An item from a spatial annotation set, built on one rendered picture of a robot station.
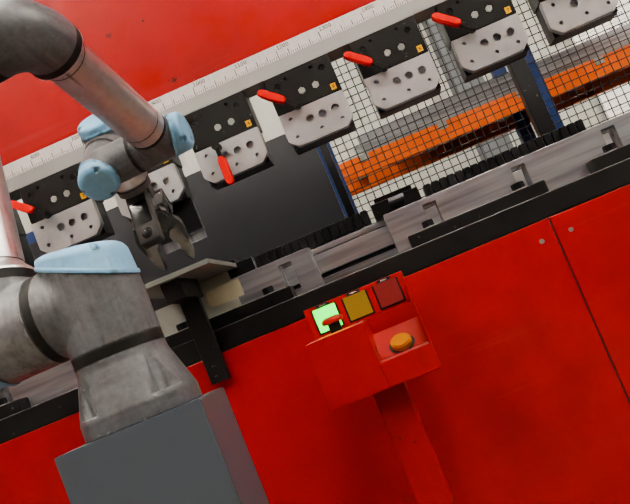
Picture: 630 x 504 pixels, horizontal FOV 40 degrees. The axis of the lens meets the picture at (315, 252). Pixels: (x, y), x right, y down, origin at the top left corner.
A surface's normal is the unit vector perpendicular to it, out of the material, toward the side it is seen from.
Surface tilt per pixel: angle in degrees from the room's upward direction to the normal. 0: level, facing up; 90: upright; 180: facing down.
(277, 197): 90
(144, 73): 90
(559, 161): 90
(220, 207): 90
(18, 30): 111
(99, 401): 73
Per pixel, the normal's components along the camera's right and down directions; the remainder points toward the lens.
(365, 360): -0.11, -0.05
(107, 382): -0.30, -0.29
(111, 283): 0.50, -0.28
